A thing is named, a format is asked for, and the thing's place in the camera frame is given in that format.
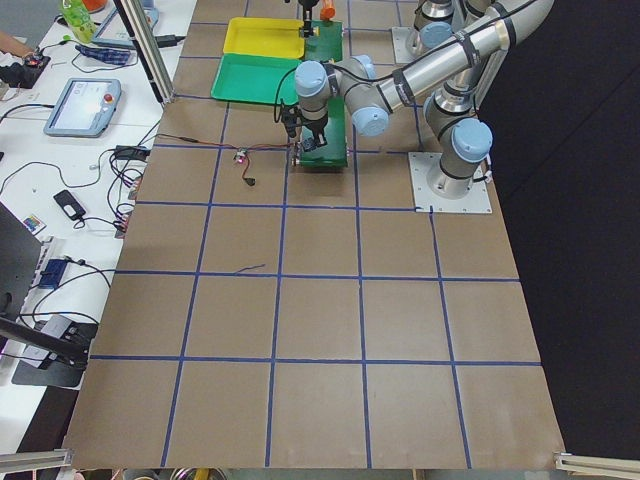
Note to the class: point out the blue patterned cloth pouch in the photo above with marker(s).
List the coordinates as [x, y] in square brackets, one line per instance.
[109, 56]

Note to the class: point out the green plastic tray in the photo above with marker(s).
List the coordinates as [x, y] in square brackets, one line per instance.
[255, 79]

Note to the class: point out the black power adapter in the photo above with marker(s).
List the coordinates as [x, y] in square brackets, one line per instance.
[137, 153]

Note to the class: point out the black smartphone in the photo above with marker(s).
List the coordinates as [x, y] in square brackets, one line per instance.
[69, 205]

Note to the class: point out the black joystick controller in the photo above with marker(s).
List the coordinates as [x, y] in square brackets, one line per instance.
[24, 75]

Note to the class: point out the blue usb hub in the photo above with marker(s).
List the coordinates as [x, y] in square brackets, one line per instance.
[51, 275]

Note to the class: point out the small motor controller board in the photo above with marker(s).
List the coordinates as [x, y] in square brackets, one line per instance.
[241, 156]

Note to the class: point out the plain orange cylinder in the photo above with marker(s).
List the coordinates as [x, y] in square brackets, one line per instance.
[327, 10]

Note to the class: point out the grey teach pendant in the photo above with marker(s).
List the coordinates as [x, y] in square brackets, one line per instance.
[111, 33]
[84, 108]

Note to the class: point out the black power brick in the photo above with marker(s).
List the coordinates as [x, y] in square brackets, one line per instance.
[169, 40]

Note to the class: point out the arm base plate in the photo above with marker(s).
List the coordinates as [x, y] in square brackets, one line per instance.
[402, 45]
[435, 192]

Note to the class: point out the green plastic bottle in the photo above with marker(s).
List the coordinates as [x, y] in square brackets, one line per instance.
[78, 19]

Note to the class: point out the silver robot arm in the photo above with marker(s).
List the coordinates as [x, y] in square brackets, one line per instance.
[308, 1]
[456, 51]

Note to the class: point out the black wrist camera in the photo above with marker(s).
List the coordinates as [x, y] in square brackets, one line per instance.
[288, 116]

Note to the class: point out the aluminium frame post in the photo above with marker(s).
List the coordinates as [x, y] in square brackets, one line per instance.
[135, 21]

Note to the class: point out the green push button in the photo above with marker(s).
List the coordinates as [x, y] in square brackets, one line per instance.
[314, 148]

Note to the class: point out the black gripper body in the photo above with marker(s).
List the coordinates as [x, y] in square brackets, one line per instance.
[314, 128]
[307, 11]

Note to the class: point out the yellow plastic tray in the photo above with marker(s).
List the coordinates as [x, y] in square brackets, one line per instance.
[271, 37]

